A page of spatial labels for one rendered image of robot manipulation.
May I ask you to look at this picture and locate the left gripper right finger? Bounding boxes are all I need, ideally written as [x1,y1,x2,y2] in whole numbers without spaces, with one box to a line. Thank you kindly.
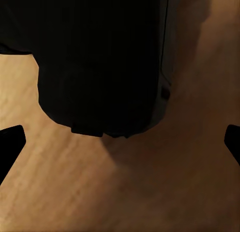
[224,125,240,165]

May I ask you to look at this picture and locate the digital camera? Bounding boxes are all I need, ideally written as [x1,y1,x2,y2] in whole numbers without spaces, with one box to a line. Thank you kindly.
[0,0,180,138]

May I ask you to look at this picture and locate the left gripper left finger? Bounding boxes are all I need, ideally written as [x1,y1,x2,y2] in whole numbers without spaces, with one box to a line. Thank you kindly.
[0,125,26,185]

